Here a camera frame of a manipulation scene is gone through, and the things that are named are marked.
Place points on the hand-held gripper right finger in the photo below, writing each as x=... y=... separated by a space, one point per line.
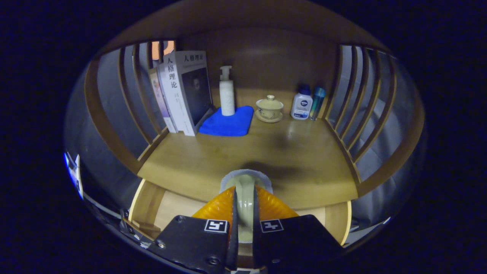
x=296 y=243

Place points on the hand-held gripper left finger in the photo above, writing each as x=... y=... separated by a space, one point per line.
x=194 y=243

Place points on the wooden drawer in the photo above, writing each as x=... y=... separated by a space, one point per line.
x=171 y=205

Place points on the wooden countertop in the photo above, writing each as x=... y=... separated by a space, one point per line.
x=296 y=152

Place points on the wooden cabinet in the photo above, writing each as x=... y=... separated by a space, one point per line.
x=266 y=57

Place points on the blue folded cloth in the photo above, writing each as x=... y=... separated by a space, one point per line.
x=228 y=125

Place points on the white blue-capped lotion bottle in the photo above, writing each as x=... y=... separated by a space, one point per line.
x=301 y=106

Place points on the beige lidded teacup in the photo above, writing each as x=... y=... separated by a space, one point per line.
x=269 y=108

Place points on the teal bottle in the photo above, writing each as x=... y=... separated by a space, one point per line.
x=317 y=101

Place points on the thin purple book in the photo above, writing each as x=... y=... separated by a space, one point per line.
x=161 y=102

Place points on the large white book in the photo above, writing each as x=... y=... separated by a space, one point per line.
x=179 y=99

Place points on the white pump bottle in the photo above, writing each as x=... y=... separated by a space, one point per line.
x=227 y=99

